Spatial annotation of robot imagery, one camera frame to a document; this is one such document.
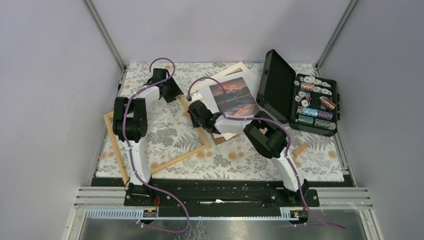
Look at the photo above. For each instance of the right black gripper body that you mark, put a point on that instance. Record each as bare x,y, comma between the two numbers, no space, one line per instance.
196,123

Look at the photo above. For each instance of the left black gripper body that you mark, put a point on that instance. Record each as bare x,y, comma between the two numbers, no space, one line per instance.
171,90

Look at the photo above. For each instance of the cream photo mat board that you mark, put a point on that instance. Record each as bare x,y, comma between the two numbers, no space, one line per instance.
232,71

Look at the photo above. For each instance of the light wooden picture frame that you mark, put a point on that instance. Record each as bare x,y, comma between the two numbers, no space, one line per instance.
170,139

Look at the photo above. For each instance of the sunset landscape photo print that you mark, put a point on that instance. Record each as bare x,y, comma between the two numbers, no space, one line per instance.
232,95

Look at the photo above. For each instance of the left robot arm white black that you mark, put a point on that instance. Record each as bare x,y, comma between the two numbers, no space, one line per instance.
130,125

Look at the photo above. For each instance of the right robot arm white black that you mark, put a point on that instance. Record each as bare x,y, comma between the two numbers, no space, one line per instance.
268,137

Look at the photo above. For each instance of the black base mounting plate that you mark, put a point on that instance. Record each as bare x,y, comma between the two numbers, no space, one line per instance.
172,192

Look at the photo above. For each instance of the small wooden block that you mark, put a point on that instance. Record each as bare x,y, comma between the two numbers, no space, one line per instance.
298,151

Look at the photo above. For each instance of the open black chip case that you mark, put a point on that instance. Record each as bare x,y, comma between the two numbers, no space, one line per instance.
307,103

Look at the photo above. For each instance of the brown frame backing board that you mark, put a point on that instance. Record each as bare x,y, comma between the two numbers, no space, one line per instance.
219,139

